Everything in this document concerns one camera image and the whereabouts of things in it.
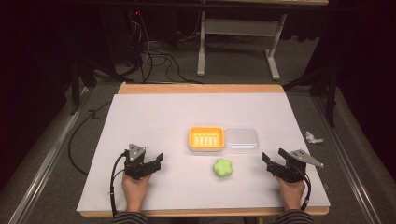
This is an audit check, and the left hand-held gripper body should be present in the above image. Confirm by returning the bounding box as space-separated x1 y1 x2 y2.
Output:
123 143 157 181

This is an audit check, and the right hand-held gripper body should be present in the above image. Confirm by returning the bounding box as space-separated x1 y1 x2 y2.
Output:
276 148 325 184

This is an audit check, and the clear plastic soap dish lid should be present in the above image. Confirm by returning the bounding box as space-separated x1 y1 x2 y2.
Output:
223 127 261 155

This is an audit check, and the green flower-shaped soap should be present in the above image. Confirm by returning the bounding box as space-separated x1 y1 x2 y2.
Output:
212 157 234 179

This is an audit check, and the orange soap dish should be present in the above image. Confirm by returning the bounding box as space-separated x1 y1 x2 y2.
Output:
187 125 226 153

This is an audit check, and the person's left hand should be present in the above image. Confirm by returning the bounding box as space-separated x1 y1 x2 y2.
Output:
120 172 153 214

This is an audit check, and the person's right hand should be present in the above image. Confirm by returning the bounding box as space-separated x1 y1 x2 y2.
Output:
275 175 307 212

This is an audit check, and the crumpled white paper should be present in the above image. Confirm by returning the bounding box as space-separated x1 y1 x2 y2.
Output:
304 131 325 145

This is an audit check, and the white table mat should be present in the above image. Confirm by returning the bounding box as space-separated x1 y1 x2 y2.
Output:
76 91 332 213

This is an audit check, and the black metal stand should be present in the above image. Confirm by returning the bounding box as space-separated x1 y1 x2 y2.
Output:
282 64 340 128
68 58 98 117

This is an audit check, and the wooden table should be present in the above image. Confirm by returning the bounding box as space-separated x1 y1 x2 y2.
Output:
76 82 332 218

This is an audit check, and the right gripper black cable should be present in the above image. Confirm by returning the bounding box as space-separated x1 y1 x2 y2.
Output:
299 171 313 212

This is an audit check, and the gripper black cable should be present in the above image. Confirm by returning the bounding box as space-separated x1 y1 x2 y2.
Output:
108 151 129 217
299 171 313 212

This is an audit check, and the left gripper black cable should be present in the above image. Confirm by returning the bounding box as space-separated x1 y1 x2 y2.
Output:
108 151 129 217

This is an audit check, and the metal floor rail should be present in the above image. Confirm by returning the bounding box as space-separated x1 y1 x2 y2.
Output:
8 86 92 224
313 95 376 224

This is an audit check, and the black floor cable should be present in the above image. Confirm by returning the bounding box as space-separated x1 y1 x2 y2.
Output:
67 102 112 176

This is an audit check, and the tangle of black floor cables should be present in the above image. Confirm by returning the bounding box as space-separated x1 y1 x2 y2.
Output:
125 10 205 85

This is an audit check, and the white metal desk frame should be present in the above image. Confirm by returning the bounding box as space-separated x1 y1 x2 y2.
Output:
196 10 288 82

